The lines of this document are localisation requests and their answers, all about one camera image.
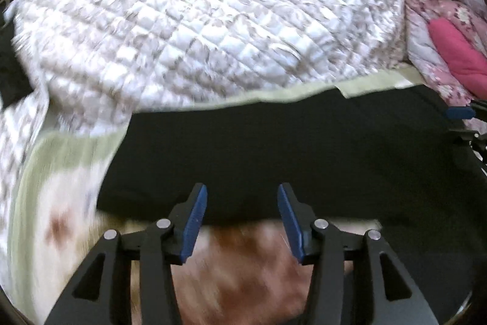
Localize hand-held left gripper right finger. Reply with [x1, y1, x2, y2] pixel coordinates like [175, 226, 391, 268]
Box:
[277, 183, 442, 325]

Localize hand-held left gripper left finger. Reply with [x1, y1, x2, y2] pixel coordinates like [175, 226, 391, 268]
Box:
[44, 183, 208, 325]

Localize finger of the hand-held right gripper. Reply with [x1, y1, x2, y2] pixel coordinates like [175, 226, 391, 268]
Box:
[446, 98, 487, 121]

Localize black pants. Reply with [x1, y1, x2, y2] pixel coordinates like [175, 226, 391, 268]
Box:
[95, 83, 487, 318]

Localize pink cushion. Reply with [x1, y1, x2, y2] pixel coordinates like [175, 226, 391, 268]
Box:
[428, 18, 487, 99]

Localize pink floral quilt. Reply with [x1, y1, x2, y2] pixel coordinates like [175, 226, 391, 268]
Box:
[403, 0, 487, 108]

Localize beige quilted bedspread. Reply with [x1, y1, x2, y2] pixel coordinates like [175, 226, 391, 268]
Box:
[0, 0, 417, 272]

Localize pile of dark clothes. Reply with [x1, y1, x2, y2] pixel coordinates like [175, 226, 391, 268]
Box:
[0, 0, 36, 109]

